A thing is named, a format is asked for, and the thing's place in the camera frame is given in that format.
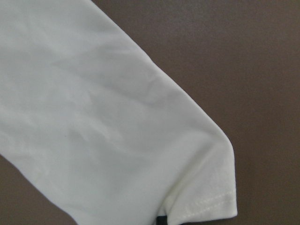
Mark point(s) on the cream cat print shirt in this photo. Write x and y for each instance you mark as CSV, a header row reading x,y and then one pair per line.
x,y
98,128

